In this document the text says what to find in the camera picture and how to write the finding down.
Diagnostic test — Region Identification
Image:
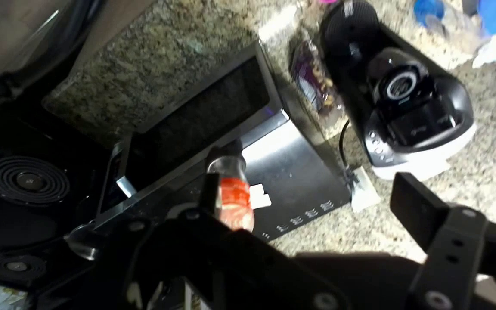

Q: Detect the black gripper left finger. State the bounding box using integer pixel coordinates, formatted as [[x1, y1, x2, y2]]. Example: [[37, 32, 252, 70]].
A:
[[197, 172, 220, 215]]

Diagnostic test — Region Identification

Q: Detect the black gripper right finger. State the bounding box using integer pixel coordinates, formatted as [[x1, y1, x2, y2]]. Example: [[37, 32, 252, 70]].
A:
[[388, 172, 487, 270]]

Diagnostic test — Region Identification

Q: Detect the Coca Cola bottle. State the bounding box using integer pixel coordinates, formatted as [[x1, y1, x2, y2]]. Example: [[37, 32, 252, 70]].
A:
[[208, 155, 254, 230]]

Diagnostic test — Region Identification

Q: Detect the stainless steel microwave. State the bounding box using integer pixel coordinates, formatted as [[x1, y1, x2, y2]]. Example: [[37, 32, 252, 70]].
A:
[[92, 44, 349, 241]]

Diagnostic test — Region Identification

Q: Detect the black coffee maker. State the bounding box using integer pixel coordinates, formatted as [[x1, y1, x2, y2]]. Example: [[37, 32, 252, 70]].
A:
[[320, 0, 476, 179]]

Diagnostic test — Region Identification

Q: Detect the snack bag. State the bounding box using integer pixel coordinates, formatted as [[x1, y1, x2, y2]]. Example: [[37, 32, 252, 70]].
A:
[[289, 27, 344, 117]]

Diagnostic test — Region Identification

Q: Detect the black stove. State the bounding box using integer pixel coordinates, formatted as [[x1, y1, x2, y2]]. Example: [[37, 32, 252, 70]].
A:
[[0, 101, 109, 287]]

